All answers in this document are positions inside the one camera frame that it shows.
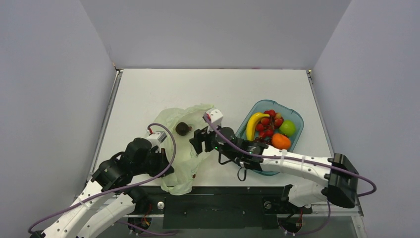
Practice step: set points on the aluminium frame rail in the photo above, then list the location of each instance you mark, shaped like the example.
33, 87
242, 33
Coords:
334, 208

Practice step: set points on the teal plastic tray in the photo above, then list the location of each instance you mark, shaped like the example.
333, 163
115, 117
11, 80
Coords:
287, 113

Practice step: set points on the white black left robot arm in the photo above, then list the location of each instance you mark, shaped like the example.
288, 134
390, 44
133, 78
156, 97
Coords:
111, 176

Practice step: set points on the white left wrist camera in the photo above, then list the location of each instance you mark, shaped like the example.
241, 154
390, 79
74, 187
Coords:
156, 139

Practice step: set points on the green fake apple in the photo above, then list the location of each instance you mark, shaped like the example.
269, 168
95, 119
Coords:
288, 128

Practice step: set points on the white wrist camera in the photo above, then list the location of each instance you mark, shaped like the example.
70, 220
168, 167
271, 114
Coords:
156, 139
215, 117

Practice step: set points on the dark purple fake grapes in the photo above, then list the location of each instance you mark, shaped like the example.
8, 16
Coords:
264, 140

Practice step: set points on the light green plastic bag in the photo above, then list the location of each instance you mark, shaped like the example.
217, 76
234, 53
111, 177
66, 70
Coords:
186, 162

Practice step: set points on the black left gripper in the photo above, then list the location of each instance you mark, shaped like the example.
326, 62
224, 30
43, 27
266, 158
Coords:
163, 163

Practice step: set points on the yellow fake banana bunch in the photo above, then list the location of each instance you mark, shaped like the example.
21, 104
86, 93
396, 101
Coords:
252, 123

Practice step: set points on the dark purple fake mangosteen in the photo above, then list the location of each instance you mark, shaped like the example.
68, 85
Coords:
182, 128

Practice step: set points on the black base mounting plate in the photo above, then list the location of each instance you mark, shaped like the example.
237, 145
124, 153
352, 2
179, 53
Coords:
267, 222

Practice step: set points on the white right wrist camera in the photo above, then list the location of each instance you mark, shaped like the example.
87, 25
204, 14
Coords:
215, 117

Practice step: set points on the orange fake fruit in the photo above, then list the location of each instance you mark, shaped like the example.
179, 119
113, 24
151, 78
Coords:
281, 141

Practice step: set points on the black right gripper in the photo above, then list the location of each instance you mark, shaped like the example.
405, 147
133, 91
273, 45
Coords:
203, 141

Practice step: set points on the red fake strawberry bunch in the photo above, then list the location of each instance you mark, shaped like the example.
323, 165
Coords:
267, 126

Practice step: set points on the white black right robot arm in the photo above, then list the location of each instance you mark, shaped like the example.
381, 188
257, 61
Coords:
333, 179

